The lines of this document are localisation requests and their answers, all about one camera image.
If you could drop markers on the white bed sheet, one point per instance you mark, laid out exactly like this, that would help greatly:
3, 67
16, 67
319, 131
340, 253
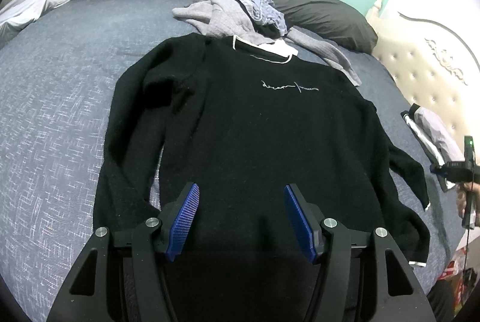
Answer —
26, 7

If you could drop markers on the red printed bag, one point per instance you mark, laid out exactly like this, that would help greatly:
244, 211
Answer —
452, 267

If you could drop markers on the folded grey white garment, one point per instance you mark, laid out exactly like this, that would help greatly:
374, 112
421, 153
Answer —
431, 127

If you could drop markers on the black sweater with white trim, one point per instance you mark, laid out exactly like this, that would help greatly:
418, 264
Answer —
243, 138

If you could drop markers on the blue striped shorts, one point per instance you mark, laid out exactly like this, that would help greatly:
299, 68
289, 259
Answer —
258, 7

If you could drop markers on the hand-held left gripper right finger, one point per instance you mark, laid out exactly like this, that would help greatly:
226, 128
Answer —
300, 224

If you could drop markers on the cream tufted headboard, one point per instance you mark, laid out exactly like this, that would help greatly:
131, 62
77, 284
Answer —
431, 74

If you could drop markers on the person's dark trouser leg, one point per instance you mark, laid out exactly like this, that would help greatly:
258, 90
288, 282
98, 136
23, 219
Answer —
442, 303

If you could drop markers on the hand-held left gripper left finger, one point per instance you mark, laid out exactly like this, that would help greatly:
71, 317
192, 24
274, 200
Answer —
183, 220

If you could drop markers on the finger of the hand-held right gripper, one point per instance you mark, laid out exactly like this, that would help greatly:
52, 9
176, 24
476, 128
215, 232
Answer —
435, 169

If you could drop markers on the person's right hand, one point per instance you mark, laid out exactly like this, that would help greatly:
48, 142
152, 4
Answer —
461, 198

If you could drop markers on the blue-grey bedspread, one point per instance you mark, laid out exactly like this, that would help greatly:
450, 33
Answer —
56, 101

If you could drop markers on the light grey garment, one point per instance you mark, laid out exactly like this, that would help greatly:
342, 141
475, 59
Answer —
225, 18

